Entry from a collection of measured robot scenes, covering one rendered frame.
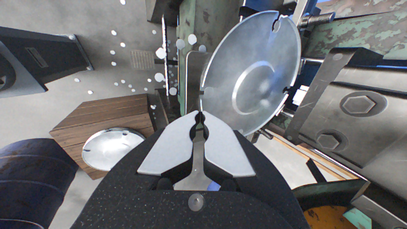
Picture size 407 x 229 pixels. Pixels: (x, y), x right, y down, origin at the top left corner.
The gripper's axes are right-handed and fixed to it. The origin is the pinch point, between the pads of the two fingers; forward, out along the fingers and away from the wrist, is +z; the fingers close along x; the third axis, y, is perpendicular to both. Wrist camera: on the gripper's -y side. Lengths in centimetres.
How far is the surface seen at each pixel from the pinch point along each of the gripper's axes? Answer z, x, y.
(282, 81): 19.3, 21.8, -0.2
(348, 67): 6.9, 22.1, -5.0
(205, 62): 9.7, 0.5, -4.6
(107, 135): 33, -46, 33
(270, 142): 110, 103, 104
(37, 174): 25, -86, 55
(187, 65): 8.4, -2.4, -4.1
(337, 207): 6, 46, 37
